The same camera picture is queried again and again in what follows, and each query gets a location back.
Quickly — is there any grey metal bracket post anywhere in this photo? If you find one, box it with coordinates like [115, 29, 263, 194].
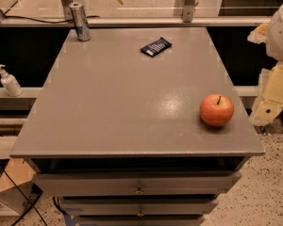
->
[173, 0, 197, 23]

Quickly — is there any black floor cable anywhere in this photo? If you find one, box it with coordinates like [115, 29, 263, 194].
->
[0, 148, 50, 226]

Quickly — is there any dark blue snack packet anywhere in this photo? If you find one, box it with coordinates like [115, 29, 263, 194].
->
[140, 37, 172, 57]

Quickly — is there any top grey drawer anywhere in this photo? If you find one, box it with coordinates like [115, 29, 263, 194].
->
[34, 170, 241, 197]

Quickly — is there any white pump soap bottle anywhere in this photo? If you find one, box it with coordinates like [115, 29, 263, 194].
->
[0, 64, 23, 97]

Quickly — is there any red yellow apple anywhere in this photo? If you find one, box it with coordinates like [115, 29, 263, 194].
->
[200, 94, 234, 127]

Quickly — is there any cardboard box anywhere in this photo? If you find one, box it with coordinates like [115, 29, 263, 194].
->
[0, 158, 35, 216]

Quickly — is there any bottom grey drawer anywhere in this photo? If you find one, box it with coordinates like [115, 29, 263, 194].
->
[77, 216, 205, 226]

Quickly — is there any grey drawer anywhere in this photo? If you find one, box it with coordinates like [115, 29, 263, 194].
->
[77, 216, 205, 226]
[34, 170, 241, 197]
[60, 197, 217, 217]

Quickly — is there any black cable on ledge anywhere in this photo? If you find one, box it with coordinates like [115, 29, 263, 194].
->
[3, 14, 101, 24]

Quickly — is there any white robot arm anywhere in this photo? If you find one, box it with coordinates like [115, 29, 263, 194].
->
[247, 4, 283, 126]

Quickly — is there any grey drawer cabinet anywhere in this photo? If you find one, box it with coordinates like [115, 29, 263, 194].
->
[8, 26, 266, 226]

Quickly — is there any silver blue drink can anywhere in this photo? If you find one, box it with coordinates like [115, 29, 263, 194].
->
[69, 2, 91, 41]

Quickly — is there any middle grey drawer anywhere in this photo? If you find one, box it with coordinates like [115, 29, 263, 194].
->
[60, 197, 217, 217]

